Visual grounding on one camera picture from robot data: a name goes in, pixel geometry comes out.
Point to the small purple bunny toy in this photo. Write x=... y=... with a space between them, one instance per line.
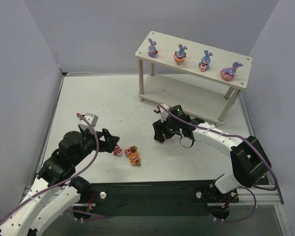
x=152 y=51

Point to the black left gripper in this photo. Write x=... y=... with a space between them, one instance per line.
x=105 y=141

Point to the pink strawberry cake toy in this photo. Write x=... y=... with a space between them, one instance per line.
x=130 y=150

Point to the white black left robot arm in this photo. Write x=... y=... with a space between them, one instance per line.
x=57 y=185

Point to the light wooden two-tier shelf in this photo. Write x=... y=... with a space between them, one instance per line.
x=201 y=94

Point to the pink bear yellow flower toy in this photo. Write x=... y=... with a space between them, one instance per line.
x=135 y=159

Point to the purple bunny on pink donut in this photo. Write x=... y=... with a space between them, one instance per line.
x=228 y=73

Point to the pink bear strawberry toy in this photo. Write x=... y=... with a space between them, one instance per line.
x=117 y=151

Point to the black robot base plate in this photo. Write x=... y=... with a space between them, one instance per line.
x=163 y=198

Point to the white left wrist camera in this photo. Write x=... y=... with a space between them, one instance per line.
x=87 y=121

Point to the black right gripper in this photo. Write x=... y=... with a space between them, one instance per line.
x=161 y=129

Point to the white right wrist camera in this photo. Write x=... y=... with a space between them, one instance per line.
x=161 y=110

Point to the purple bunny holding cupcake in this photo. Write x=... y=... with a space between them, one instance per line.
x=205 y=61

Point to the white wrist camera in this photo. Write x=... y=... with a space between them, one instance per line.
x=87 y=121
x=161 y=110

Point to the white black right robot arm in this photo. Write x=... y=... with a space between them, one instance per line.
x=248 y=159

